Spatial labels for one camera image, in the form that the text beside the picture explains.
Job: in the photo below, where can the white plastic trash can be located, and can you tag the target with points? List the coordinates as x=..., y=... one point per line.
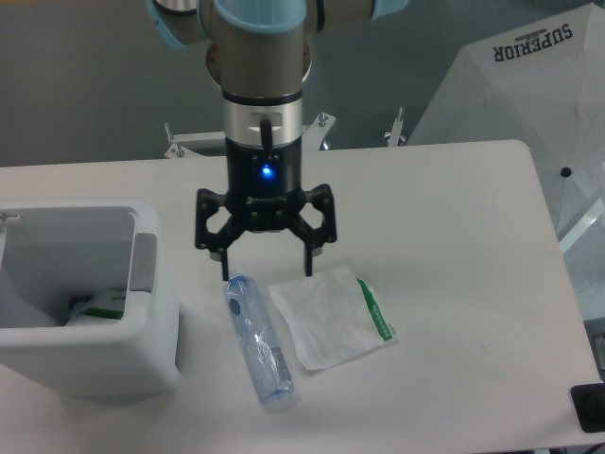
x=55, y=252

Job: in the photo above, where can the white green plastic bag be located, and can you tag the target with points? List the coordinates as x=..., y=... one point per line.
x=333, y=317

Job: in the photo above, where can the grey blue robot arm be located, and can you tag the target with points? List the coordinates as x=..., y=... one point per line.
x=257, y=58

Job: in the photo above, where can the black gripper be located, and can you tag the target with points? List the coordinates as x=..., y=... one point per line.
x=264, y=195

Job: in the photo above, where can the white Superior umbrella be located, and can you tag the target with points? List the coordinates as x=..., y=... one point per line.
x=541, y=84

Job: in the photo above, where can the metal clamp bolt right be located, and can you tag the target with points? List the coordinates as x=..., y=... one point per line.
x=395, y=137

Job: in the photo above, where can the white metal robot base frame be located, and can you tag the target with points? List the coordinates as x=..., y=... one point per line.
x=314, y=138

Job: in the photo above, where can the white green trash in bin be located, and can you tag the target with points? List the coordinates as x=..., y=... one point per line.
x=105, y=307

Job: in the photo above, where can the crushed clear plastic bottle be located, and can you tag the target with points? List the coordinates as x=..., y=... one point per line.
x=268, y=370

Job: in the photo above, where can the black device at table edge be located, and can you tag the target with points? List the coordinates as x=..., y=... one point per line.
x=588, y=400

